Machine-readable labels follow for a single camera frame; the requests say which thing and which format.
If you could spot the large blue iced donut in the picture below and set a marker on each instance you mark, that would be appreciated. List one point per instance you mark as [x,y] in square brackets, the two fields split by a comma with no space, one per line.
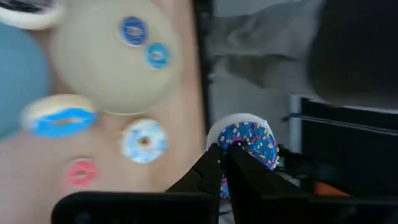
[46,107]

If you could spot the large white-blue marbled donut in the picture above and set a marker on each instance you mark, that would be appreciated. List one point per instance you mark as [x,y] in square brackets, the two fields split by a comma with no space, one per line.
[133,149]

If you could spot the black equipment case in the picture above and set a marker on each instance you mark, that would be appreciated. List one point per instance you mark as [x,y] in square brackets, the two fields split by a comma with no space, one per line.
[348,149]

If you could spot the black office chair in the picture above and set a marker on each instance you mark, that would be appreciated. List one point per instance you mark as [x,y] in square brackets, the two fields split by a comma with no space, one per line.
[357,46]

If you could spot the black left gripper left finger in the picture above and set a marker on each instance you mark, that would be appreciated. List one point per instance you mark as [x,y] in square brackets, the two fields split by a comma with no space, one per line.
[133,208]

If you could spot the beige round plate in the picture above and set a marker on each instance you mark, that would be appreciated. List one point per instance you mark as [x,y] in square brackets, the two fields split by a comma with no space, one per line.
[102,71]

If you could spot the blue round plate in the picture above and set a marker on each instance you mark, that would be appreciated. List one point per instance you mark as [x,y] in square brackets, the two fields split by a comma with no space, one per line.
[18,77]

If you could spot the small light blue donut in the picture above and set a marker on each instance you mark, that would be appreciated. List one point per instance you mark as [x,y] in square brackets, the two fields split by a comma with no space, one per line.
[149,59]

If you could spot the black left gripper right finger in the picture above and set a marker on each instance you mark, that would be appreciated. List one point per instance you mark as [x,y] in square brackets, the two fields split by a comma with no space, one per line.
[280,208]

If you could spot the small pink donut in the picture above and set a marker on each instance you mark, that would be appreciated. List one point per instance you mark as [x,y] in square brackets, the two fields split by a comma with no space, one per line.
[73,174]

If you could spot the small blue sprinkled donut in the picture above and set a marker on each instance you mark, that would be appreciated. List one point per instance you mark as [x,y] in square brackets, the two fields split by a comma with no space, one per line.
[248,133]

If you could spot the black aluminium table frame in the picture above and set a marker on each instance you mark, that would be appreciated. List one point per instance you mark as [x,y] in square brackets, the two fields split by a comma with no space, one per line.
[203,62]

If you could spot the small dark blue donut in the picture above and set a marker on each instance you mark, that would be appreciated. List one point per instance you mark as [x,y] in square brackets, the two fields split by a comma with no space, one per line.
[124,34]

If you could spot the large chocolate sprinkled donut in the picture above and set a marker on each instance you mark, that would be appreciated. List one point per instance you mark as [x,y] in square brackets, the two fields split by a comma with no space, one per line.
[31,20]

